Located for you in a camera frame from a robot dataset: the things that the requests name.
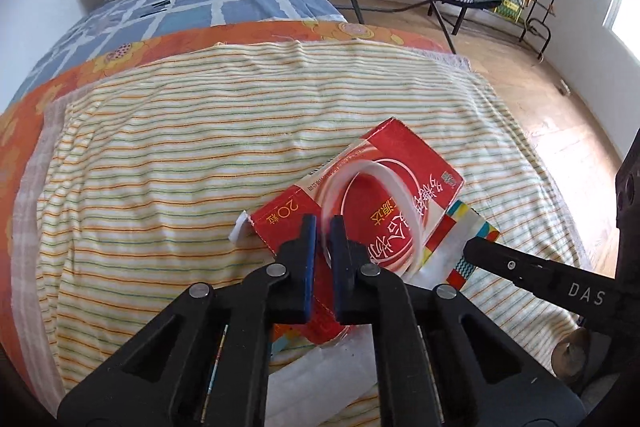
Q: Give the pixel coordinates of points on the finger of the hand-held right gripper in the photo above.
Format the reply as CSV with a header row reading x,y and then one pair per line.
x,y
525,269

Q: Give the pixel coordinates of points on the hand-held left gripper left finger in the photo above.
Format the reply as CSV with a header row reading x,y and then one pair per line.
x,y
309,252

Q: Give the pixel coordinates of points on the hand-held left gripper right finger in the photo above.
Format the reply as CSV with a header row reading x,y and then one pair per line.
x,y
338,257

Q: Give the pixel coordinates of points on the colourful patterned wrapper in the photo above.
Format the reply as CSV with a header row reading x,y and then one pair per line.
x,y
460,227

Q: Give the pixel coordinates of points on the white plastic loop strip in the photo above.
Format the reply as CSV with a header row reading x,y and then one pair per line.
x,y
380,169

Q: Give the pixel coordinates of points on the red cardboard box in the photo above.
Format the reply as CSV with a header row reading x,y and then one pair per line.
x,y
400,147

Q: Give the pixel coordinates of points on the person's right hand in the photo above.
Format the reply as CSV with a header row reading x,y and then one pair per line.
x,y
569,357

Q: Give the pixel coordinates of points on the yellow striped cloth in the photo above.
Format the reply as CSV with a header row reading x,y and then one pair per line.
x,y
175,157

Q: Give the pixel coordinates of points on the small object on floor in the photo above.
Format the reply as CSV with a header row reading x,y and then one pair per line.
x,y
565,87

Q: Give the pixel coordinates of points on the window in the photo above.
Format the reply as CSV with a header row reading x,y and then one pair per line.
x,y
625,7

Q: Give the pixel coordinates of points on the orange floral cloth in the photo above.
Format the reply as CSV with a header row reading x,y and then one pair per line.
x,y
165,44

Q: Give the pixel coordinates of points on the yellow plastic crate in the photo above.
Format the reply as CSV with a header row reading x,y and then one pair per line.
x,y
511,2

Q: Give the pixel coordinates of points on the blue checked bed sheet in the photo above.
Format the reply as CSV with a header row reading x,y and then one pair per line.
x,y
190,2

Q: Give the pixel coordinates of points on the pink plaid fringed cloth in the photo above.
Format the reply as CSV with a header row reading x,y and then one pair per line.
x,y
35,207

